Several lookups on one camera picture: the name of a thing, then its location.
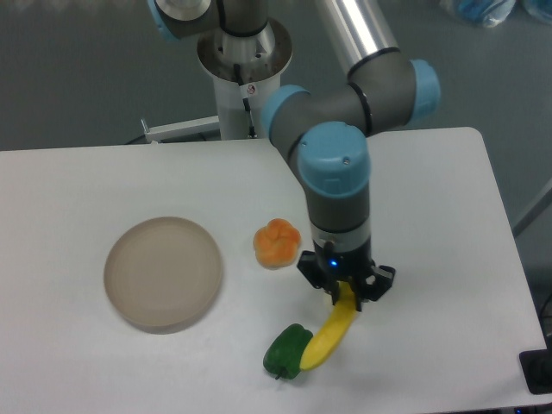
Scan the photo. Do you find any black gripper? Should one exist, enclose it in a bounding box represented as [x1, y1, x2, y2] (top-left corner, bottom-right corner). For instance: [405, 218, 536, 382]
[297, 238, 396, 312]

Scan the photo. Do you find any yellow banana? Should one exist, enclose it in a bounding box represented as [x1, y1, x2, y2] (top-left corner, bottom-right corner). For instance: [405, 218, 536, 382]
[299, 282, 357, 371]

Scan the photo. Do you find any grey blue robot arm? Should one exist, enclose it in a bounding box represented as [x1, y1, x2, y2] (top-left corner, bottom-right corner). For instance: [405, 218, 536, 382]
[149, 1, 441, 311]

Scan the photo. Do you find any beige round plate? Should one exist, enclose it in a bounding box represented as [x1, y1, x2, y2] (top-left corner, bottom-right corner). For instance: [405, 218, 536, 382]
[103, 216, 223, 335]

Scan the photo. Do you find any orange bread roll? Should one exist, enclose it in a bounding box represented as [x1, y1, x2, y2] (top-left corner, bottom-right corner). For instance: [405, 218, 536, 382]
[253, 218, 301, 269]

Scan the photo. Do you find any green bell pepper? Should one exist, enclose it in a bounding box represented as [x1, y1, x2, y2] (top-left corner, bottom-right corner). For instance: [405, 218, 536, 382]
[263, 323, 313, 380]

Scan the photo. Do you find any black device at table edge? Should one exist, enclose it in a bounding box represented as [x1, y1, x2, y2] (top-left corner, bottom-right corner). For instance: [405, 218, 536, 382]
[519, 349, 551, 395]

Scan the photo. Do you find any grey table leg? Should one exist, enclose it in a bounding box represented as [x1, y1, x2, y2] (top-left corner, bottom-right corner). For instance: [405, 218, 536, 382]
[511, 179, 551, 238]

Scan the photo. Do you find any blue plastic bag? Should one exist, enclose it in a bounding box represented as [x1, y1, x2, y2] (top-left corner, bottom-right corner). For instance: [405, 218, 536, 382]
[438, 0, 517, 28]
[522, 0, 552, 24]

